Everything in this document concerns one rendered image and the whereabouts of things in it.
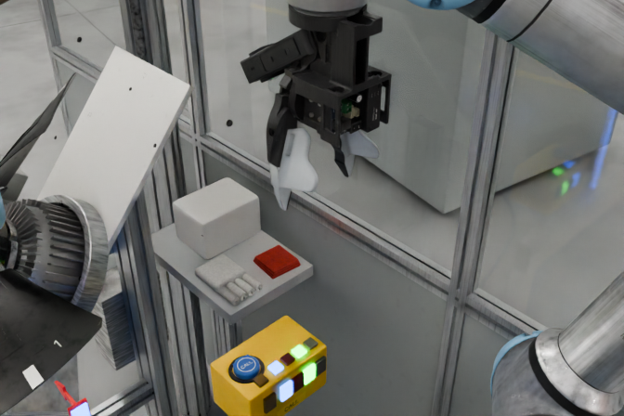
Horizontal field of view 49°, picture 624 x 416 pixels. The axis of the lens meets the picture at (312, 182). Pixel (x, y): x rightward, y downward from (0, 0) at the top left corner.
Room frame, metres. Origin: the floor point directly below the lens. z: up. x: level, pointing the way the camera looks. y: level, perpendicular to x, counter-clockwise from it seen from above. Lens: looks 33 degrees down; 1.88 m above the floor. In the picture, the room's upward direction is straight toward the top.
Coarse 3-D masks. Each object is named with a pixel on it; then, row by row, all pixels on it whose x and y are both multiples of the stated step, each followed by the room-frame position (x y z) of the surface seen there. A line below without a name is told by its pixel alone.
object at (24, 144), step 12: (60, 96) 0.90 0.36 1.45; (48, 108) 0.90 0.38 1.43; (36, 120) 0.90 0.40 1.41; (48, 120) 0.84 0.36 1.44; (24, 132) 0.91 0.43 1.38; (36, 132) 0.84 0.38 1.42; (24, 144) 0.84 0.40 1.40; (12, 156) 0.90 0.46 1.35; (24, 156) 0.97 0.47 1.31; (0, 168) 0.87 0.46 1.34; (12, 168) 0.95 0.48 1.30; (0, 180) 0.93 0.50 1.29
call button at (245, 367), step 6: (240, 360) 0.74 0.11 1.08; (246, 360) 0.74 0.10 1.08; (252, 360) 0.74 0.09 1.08; (234, 366) 0.73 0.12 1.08; (240, 366) 0.73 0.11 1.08; (246, 366) 0.73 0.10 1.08; (252, 366) 0.73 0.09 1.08; (258, 366) 0.73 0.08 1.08; (234, 372) 0.72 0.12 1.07; (240, 372) 0.71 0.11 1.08; (246, 372) 0.71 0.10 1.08; (252, 372) 0.71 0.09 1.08; (258, 372) 0.72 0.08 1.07; (240, 378) 0.71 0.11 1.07; (246, 378) 0.71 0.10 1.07
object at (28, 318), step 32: (0, 288) 0.78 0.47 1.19; (32, 288) 0.79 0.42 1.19; (0, 320) 0.72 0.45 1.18; (32, 320) 0.72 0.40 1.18; (64, 320) 0.72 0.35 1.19; (96, 320) 0.71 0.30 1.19; (0, 352) 0.67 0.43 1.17; (32, 352) 0.67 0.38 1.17; (64, 352) 0.66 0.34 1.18; (0, 384) 0.63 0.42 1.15
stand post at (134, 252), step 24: (144, 216) 1.12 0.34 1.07; (120, 240) 1.14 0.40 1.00; (144, 240) 1.12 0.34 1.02; (120, 264) 1.15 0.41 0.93; (144, 264) 1.12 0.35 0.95; (144, 288) 1.11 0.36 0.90; (144, 312) 1.10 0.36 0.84; (144, 336) 1.12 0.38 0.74; (144, 360) 1.13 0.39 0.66; (168, 360) 1.13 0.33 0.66; (168, 384) 1.12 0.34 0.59; (168, 408) 1.12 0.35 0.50
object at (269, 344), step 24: (264, 336) 0.80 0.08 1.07; (288, 336) 0.80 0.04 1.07; (312, 336) 0.80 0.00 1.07; (216, 360) 0.75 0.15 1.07; (264, 360) 0.75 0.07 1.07; (312, 360) 0.76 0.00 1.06; (216, 384) 0.73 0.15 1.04; (240, 384) 0.70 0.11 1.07; (312, 384) 0.76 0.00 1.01; (240, 408) 0.69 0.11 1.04; (288, 408) 0.72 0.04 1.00
